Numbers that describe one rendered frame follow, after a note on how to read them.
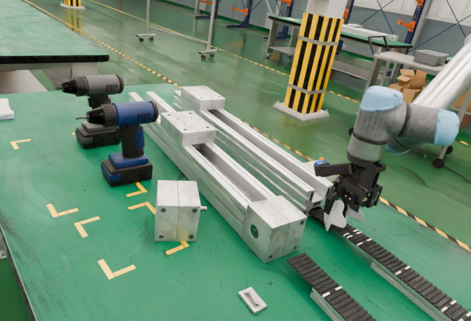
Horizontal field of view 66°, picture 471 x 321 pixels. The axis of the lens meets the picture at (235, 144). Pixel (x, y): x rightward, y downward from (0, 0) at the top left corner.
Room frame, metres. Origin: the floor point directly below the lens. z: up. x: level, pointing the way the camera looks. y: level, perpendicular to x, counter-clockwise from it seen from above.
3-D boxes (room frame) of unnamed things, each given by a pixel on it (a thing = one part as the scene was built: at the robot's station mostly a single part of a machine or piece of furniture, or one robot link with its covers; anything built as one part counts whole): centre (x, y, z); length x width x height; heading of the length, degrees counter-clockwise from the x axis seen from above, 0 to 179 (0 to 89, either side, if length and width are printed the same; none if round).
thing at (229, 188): (1.02, 0.15, 0.82); 0.80 x 0.10 x 0.09; 37
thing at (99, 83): (1.00, 0.46, 0.89); 0.20 x 0.08 x 0.22; 133
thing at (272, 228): (0.67, -0.12, 0.83); 0.12 x 0.09 x 0.10; 127
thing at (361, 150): (0.75, -0.29, 1.02); 0.08 x 0.08 x 0.05
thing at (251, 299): (0.49, -0.08, 0.78); 0.05 x 0.03 x 0.01; 39
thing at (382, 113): (0.75, -0.29, 1.10); 0.09 x 0.08 x 0.11; 83
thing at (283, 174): (1.13, 0.00, 0.82); 0.80 x 0.10 x 0.09; 37
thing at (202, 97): (1.33, 0.15, 0.87); 0.16 x 0.11 x 0.07; 37
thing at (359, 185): (0.74, -0.29, 0.94); 0.09 x 0.08 x 0.12; 37
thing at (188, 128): (1.02, 0.15, 0.87); 0.16 x 0.11 x 0.07; 37
